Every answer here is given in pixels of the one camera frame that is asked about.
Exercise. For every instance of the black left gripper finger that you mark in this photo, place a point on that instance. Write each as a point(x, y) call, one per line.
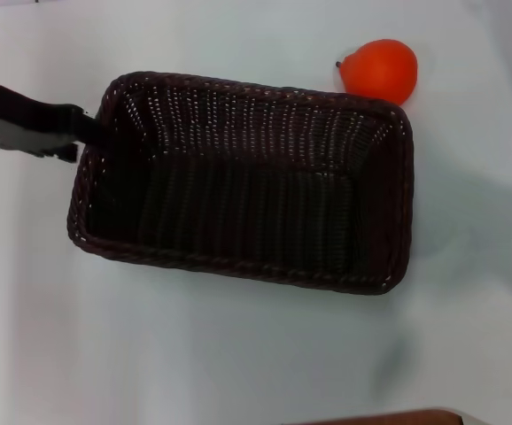
point(21, 106)
point(25, 138)

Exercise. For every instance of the dark brown woven basket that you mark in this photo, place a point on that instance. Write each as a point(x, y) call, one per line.
point(238, 199)

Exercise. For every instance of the orange toy pear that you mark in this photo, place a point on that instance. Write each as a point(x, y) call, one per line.
point(380, 66)

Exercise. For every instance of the brown board edge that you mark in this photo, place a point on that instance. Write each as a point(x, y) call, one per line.
point(380, 417)

